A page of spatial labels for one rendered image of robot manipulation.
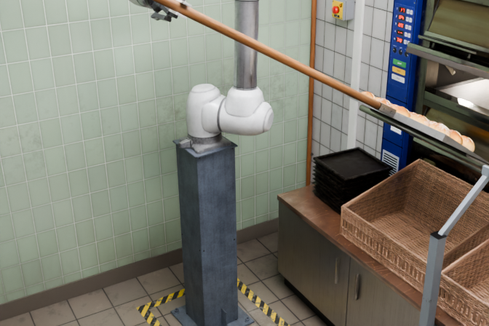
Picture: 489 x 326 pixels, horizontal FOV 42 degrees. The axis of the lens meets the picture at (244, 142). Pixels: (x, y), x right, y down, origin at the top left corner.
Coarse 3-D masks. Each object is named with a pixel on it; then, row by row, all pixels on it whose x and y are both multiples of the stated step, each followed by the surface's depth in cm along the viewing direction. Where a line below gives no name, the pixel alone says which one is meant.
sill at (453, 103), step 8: (424, 96) 300; (432, 96) 295; (440, 96) 291; (448, 96) 291; (440, 104) 292; (448, 104) 287; (456, 104) 283; (464, 104) 282; (472, 104) 282; (464, 112) 280; (472, 112) 276; (480, 112) 273; (488, 112) 273; (480, 120) 273; (488, 120) 269
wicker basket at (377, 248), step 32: (416, 160) 306; (384, 192) 302; (416, 192) 307; (448, 192) 291; (480, 192) 277; (352, 224) 286; (384, 224) 302; (416, 224) 302; (480, 224) 277; (384, 256) 271; (416, 256) 253; (448, 256) 252; (416, 288) 257
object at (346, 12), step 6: (336, 0) 331; (342, 0) 329; (348, 0) 329; (336, 6) 332; (342, 6) 328; (348, 6) 328; (342, 12) 329; (348, 12) 330; (336, 18) 335; (342, 18) 330; (348, 18) 331
